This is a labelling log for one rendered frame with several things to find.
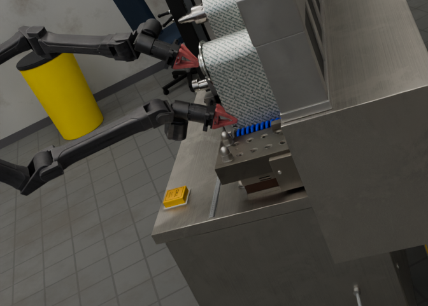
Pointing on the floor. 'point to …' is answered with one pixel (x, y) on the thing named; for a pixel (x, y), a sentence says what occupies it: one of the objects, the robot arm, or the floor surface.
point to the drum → (62, 93)
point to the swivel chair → (142, 13)
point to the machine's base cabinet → (286, 267)
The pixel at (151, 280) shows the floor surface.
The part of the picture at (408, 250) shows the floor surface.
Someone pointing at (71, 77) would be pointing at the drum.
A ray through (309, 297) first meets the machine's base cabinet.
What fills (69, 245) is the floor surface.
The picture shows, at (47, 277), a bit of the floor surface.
